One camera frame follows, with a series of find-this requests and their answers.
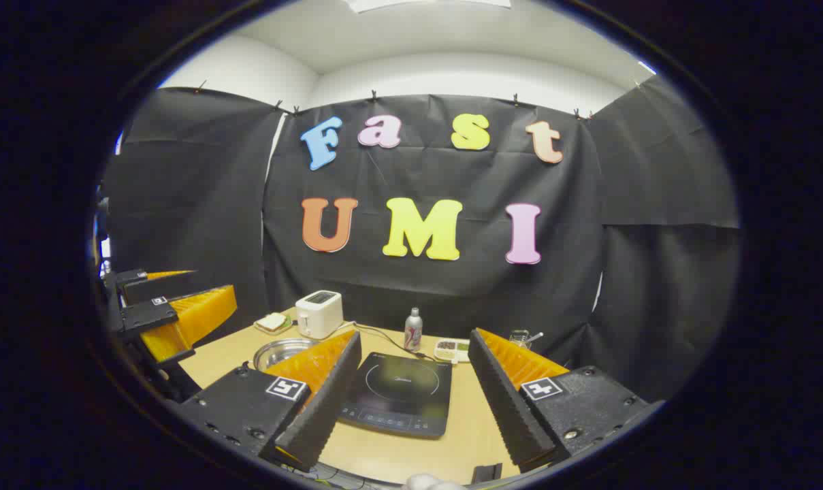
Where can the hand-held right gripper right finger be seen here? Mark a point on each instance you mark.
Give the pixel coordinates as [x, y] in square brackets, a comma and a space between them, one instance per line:
[506, 401]

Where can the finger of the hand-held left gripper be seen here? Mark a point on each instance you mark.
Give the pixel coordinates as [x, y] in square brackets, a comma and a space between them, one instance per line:
[131, 278]
[149, 316]

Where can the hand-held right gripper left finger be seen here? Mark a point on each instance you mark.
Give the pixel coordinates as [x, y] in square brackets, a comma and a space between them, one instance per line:
[329, 401]

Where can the black induction cooktop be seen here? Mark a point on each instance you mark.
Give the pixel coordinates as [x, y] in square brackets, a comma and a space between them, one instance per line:
[401, 395]

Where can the clear glass cup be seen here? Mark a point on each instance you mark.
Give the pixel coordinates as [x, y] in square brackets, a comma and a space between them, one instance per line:
[519, 340]

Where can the metal spoon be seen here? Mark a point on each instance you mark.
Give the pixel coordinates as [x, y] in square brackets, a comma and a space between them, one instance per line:
[535, 336]

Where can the white divided food tray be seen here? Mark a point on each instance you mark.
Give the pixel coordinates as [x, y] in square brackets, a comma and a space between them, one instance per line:
[452, 350]

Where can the white rectangular plate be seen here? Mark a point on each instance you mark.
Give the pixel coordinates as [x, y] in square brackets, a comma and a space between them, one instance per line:
[285, 329]

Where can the white toaster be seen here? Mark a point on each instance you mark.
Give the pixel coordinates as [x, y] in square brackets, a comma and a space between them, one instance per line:
[319, 316]

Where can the white bread sandwich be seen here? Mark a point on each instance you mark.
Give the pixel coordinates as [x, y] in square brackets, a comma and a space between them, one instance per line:
[272, 321]

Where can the silver printed bottle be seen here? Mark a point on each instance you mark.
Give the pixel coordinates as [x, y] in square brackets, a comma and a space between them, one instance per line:
[413, 333]

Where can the black backdrop cloth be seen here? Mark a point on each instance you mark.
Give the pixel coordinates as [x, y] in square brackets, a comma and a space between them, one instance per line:
[418, 292]

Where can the ceiling light panel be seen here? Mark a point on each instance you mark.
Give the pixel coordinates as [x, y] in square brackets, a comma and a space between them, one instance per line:
[425, 4]

